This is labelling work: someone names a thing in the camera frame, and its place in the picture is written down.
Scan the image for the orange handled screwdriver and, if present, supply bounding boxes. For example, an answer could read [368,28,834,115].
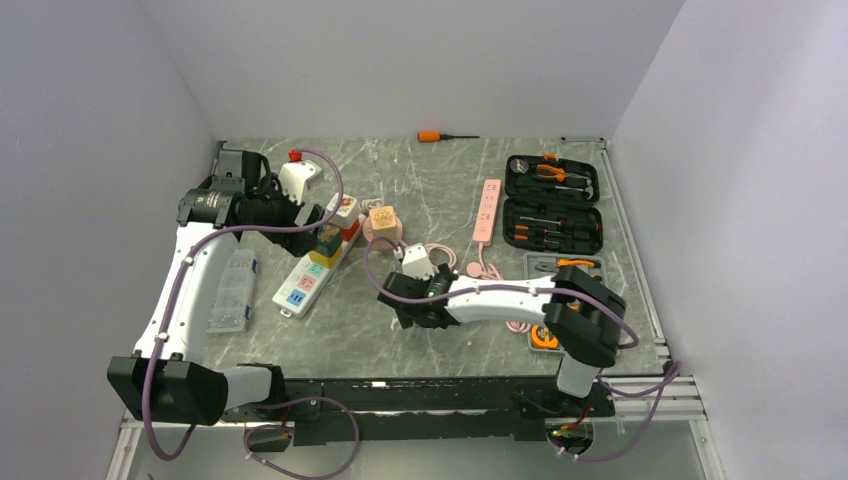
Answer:
[417,131,479,143]

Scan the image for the grey tool tray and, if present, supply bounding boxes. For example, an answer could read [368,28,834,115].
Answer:
[524,252,608,354]

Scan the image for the beige cube adapter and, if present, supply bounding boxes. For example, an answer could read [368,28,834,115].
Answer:
[365,205,402,243]

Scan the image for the red cube adapter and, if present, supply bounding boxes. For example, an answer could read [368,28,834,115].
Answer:
[341,219,361,242]

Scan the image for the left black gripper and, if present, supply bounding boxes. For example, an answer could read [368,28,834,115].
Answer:
[245,173,324,257]

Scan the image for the orange pliers in case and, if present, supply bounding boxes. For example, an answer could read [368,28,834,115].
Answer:
[534,164,567,183]

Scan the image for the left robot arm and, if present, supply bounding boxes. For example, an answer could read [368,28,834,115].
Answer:
[107,149,325,426]

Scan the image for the clear plastic screw box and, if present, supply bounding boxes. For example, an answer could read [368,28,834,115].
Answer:
[206,249,258,334]

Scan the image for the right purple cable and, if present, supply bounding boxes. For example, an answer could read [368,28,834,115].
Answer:
[361,237,682,464]

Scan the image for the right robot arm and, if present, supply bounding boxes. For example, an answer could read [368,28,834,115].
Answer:
[377,265,638,415]

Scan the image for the white cube adapter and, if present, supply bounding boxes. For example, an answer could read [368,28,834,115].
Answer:
[326,194,361,230]

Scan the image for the pink round socket base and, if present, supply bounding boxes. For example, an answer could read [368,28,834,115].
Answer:
[425,243,458,270]

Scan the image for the pink power strip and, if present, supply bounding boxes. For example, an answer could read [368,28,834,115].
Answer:
[472,178,502,247]

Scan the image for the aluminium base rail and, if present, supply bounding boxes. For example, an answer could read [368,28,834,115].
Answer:
[150,376,706,426]

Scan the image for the orange tape measure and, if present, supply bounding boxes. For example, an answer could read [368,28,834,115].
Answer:
[528,325,561,352]

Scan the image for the yellow cube adapter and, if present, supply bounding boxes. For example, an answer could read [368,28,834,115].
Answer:
[308,247,343,269]

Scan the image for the black tool case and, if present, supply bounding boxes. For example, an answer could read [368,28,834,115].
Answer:
[501,154,604,255]

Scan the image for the green cube adapter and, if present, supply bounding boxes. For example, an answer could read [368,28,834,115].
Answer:
[314,223,343,258]

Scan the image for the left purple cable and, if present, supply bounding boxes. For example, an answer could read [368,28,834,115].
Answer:
[140,146,362,480]

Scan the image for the purple cable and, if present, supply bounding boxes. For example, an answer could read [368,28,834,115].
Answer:
[361,237,682,464]
[140,146,362,480]

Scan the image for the white power strip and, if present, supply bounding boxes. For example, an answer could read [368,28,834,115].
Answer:
[272,214,366,318]

